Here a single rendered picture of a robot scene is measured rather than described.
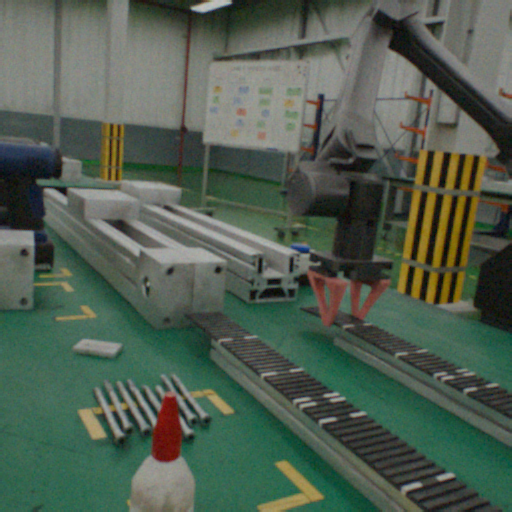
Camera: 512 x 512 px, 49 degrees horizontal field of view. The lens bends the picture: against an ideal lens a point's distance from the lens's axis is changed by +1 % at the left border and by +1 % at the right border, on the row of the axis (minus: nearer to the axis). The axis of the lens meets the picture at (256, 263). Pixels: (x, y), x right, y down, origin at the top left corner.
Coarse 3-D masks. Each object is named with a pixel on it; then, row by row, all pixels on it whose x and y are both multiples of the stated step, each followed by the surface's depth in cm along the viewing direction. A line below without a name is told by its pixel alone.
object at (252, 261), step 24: (144, 216) 137; (168, 216) 124; (192, 216) 130; (192, 240) 112; (216, 240) 103; (240, 240) 110; (264, 240) 105; (240, 264) 95; (264, 264) 93; (288, 264) 96; (240, 288) 95; (264, 288) 95; (288, 288) 97
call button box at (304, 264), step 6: (300, 252) 109; (306, 252) 110; (306, 258) 107; (300, 264) 107; (306, 264) 108; (312, 264) 109; (318, 264) 109; (300, 270) 107; (306, 270) 108; (300, 276) 108; (306, 276) 109; (300, 282) 108; (306, 282) 109
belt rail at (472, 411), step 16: (336, 336) 78; (352, 336) 75; (352, 352) 75; (368, 352) 73; (384, 352) 69; (384, 368) 69; (400, 368) 68; (416, 384) 65; (432, 384) 63; (432, 400) 63; (448, 400) 61; (464, 400) 59; (464, 416) 59; (480, 416) 58; (496, 416) 56; (496, 432) 56
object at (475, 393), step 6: (492, 384) 61; (462, 390) 59; (468, 390) 58; (474, 390) 59; (480, 390) 59; (486, 390) 59; (492, 390) 59; (498, 390) 59; (504, 390) 60; (468, 396) 58; (474, 396) 57; (480, 396) 58; (486, 396) 58
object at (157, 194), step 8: (128, 184) 146; (136, 184) 145; (144, 184) 147; (152, 184) 150; (160, 184) 152; (128, 192) 146; (136, 192) 141; (144, 192) 139; (152, 192) 140; (160, 192) 141; (168, 192) 142; (176, 192) 143; (144, 200) 140; (152, 200) 141; (160, 200) 142; (168, 200) 143; (176, 200) 144
